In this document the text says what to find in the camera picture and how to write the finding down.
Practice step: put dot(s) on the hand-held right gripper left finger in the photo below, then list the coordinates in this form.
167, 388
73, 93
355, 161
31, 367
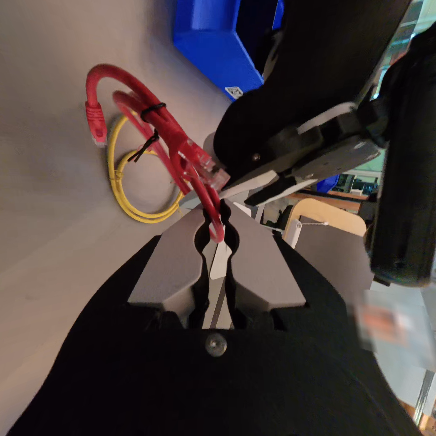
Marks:
163, 269

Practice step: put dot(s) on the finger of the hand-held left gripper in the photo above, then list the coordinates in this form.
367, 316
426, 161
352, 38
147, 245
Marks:
252, 184
340, 160

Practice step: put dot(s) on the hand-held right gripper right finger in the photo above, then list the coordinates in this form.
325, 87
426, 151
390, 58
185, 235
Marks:
265, 272

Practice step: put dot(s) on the blue plastic bin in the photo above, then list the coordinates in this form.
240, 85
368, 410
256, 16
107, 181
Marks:
211, 44

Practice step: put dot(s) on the small blue bin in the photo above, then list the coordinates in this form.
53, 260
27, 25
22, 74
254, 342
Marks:
328, 184

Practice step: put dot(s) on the brown-edged table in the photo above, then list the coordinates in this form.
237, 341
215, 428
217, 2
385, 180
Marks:
333, 197

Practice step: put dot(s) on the black twist tie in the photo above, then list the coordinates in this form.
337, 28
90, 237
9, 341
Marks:
150, 141

